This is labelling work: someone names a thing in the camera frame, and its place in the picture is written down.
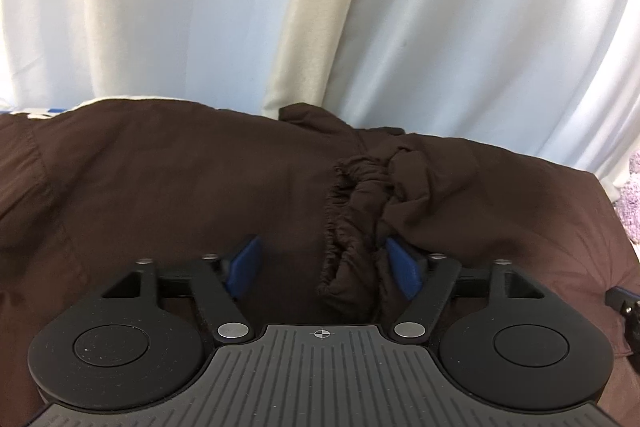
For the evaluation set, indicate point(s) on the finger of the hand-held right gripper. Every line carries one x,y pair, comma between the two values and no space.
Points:
625,299

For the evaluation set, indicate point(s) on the purple teddy bear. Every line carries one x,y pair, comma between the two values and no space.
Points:
631,199

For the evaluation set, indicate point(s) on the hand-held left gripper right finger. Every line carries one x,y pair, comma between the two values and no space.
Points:
404,268

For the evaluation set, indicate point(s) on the pale blue sheer curtain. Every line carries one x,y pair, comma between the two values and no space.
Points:
470,17

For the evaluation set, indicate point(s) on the blue floral bedsheet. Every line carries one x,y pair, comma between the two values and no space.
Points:
30,112

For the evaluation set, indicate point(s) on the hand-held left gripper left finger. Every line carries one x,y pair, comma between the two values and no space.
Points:
246,264

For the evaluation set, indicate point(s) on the cream curtain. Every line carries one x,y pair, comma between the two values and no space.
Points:
320,32

